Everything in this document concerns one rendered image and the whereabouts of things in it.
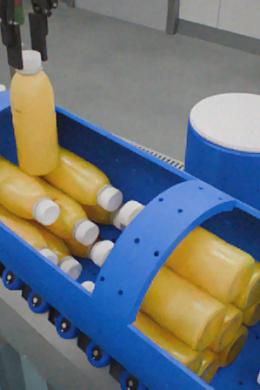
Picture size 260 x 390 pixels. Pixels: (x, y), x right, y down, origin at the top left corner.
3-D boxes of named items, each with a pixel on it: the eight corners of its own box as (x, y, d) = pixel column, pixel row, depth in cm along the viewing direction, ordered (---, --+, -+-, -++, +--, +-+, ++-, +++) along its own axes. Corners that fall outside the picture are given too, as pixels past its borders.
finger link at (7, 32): (11, 11, 74) (-7, 16, 72) (15, 46, 77) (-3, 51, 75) (5, 9, 75) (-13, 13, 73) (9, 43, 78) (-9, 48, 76)
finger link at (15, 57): (19, 23, 75) (15, 24, 75) (23, 69, 79) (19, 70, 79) (7, 18, 77) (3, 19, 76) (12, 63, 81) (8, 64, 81)
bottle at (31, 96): (36, 151, 96) (26, 52, 85) (68, 162, 93) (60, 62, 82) (10, 169, 92) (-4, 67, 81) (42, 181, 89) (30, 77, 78)
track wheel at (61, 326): (79, 321, 84) (86, 320, 85) (60, 305, 86) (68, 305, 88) (67, 345, 84) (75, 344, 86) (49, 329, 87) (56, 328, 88)
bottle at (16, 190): (-42, 181, 94) (21, 230, 84) (-30, 144, 92) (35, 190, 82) (-10, 183, 100) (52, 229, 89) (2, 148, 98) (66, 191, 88)
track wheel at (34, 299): (49, 295, 88) (56, 296, 89) (32, 281, 90) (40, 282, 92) (37, 319, 88) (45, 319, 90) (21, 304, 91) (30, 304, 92)
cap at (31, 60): (27, 59, 84) (26, 48, 83) (46, 64, 82) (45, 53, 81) (10, 67, 81) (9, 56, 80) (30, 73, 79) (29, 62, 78)
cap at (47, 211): (30, 220, 85) (37, 225, 84) (38, 198, 84) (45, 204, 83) (48, 220, 88) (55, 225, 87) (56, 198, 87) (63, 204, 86)
